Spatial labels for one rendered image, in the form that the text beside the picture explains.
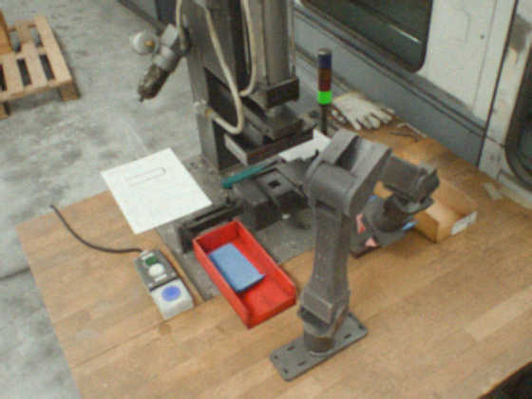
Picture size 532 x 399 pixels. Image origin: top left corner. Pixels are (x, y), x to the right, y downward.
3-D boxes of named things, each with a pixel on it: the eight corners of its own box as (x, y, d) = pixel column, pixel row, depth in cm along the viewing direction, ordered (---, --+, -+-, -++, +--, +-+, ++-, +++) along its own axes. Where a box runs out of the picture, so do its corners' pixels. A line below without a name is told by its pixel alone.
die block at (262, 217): (256, 232, 137) (254, 210, 132) (236, 210, 144) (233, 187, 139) (322, 200, 144) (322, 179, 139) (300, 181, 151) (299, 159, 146)
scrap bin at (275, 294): (248, 331, 115) (246, 313, 111) (195, 256, 132) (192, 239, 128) (296, 304, 120) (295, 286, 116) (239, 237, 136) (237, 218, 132)
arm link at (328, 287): (321, 294, 110) (333, 156, 91) (349, 313, 107) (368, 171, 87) (301, 313, 107) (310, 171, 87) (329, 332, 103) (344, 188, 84)
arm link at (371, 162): (397, 156, 113) (330, 121, 88) (437, 173, 108) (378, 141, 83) (371, 211, 115) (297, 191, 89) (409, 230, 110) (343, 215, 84)
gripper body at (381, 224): (378, 199, 125) (393, 184, 119) (403, 237, 122) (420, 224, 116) (355, 209, 122) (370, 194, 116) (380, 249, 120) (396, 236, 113)
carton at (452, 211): (434, 246, 131) (439, 222, 126) (366, 190, 148) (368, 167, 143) (473, 224, 136) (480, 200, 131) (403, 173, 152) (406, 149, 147)
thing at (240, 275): (240, 298, 121) (239, 289, 119) (204, 257, 131) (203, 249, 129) (267, 282, 124) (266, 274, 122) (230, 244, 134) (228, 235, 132)
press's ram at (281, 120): (250, 180, 125) (237, 57, 105) (199, 127, 142) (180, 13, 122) (316, 151, 131) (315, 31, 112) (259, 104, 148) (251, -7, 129)
